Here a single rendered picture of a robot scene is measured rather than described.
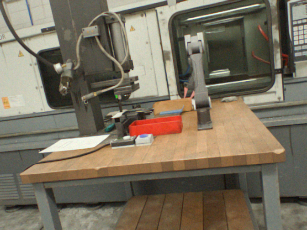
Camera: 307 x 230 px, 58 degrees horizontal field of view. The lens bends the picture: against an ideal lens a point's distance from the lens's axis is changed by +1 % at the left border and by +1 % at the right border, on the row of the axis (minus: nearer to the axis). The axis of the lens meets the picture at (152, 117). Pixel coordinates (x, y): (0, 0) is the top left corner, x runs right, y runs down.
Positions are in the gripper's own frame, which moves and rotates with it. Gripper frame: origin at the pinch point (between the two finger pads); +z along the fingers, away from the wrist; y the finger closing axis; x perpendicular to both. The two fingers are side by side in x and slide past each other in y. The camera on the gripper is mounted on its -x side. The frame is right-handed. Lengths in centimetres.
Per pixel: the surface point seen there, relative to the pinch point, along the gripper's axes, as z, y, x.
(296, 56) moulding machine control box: -47, -55, -26
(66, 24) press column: -18, 74, 24
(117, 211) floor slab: 123, 20, -47
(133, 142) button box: 18, 16, 56
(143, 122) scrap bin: 14.9, 17.2, 31.3
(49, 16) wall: -7, 251, -268
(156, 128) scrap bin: 12.3, 8.9, 42.9
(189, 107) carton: 5.0, -3.3, -5.3
